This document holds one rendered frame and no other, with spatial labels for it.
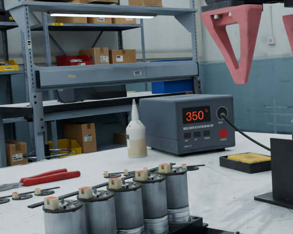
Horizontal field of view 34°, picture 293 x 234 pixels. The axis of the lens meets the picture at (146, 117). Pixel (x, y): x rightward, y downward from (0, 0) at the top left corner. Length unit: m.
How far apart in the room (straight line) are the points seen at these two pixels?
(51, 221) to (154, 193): 0.09
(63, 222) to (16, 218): 0.23
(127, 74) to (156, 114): 2.38
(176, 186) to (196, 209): 0.13
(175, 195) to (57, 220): 0.11
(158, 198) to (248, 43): 0.18
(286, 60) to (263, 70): 0.34
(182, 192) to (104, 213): 0.08
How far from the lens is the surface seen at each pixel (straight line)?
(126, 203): 0.34
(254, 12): 0.46
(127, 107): 3.30
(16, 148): 4.66
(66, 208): 0.30
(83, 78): 3.03
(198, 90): 3.68
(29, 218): 0.52
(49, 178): 0.69
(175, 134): 0.79
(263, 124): 6.10
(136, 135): 0.82
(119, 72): 3.19
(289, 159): 0.50
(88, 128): 5.06
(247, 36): 0.47
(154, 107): 0.86
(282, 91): 5.89
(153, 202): 0.36
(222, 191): 0.57
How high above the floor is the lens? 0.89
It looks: 5 degrees down
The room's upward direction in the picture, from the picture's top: 4 degrees counter-clockwise
